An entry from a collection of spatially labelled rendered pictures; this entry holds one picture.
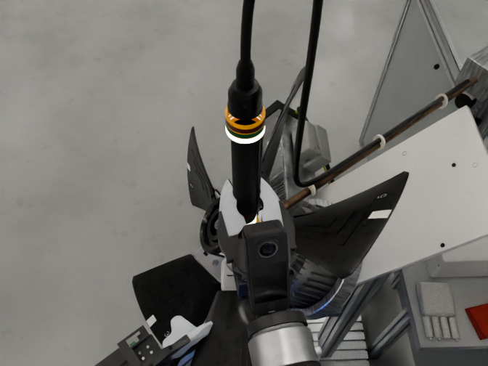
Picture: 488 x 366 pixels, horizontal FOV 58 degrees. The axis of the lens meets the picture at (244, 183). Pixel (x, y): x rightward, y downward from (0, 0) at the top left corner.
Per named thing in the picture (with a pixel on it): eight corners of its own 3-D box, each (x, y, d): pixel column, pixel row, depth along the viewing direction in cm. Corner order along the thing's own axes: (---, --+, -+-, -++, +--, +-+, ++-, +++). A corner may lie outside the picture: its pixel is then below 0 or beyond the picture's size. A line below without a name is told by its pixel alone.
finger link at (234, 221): (210, 203, 66) (230, 258, 61) (207, 181, 61) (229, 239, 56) (229, 197, 66) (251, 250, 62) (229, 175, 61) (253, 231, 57)
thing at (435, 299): (446, 285, 118) (449, 282, 116) (459, 342, 110) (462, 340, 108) (414, 283, 118) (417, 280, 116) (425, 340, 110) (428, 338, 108)
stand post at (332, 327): (324, 340, 194) (403, 200, 98) (327, 362, 189) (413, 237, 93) (314, 340, 194) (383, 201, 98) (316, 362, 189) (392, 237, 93)
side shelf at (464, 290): (467, 222, 132) (471, 217, 129) (511, 348, 112) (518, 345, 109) (386, 224, 131) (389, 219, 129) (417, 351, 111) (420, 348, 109)
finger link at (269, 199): (253, 193, 67) (258, 250, 62) (254, 171, 62) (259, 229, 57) (274, 192, 67) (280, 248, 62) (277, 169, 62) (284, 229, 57)
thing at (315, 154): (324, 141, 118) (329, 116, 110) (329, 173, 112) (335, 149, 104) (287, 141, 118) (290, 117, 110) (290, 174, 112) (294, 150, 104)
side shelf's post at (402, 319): (375, 349, 192) (449, 274, 123) (377, 359, 189) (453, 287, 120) (366, 349, 192) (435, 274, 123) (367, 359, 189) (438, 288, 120)
